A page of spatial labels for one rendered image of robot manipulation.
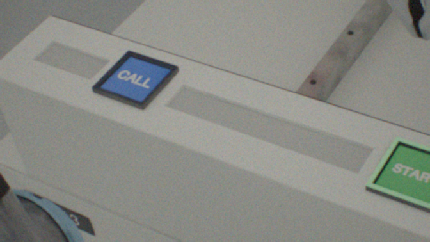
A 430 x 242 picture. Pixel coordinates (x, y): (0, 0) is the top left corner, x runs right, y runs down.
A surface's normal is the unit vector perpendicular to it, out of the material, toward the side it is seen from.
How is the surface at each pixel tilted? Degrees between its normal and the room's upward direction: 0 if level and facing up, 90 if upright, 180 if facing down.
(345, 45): 0
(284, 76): 0
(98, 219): 90
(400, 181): 0
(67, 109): 90
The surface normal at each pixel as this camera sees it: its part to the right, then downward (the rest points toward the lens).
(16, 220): 0.84, -0.46
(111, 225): -0.53, 0.63
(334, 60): -0.12, -0.72
